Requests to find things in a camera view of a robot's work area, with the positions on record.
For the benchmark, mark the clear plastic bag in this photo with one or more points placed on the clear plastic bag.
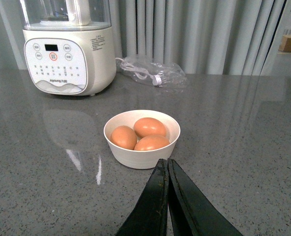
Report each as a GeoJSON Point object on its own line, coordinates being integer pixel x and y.
{"type": "Point", "coordinates": [144, 70]}

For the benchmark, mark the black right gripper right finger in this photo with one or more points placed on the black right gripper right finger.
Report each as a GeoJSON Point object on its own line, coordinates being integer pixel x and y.
{"type": "Point", "coordinates": [191, 212]}

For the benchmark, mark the grey curtain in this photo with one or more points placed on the grey curtain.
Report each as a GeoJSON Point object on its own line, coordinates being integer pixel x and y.
{"type": "Point", "coordinates": [232, 37]}

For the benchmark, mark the white round bowl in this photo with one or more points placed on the white round bowl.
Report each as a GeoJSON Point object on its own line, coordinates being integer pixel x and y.
{"type": "Point", "coordinates": [142, 159]}

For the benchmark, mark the brown egg front in bowl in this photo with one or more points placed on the brown egg front in bowl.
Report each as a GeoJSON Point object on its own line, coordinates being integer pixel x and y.
{"type": "Point", "coordinates": [151, 142]}

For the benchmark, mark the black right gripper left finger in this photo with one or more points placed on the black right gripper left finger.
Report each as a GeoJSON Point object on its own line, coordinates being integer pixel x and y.
{"type": "Point", "coordinates": [149, 216]}

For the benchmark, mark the white Joyoung soy milk maker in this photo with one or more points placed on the white Joyoung soy milk maker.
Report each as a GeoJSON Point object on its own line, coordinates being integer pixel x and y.
{"type": "Point", "coordinates": [69, 46]}

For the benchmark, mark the brown egg in bowl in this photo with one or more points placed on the brown egg in bowl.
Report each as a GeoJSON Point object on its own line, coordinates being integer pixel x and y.
{"type": "Point", "coordinates": [151, 142]}
{"type": "Point", "coordinates": [124, 137]}
{"type": "Point", "coordinates": [149, 126]}

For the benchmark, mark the brown egg left in bowl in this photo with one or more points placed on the brown egg left in bowl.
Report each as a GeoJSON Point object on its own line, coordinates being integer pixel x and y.
{"type": "Point", "coordinates": [124, 137]}

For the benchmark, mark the brown egg back in bowl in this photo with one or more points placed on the brown egg back in bowl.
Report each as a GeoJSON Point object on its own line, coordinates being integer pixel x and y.
{"type": "Point", "coordinates": [149, 126]}

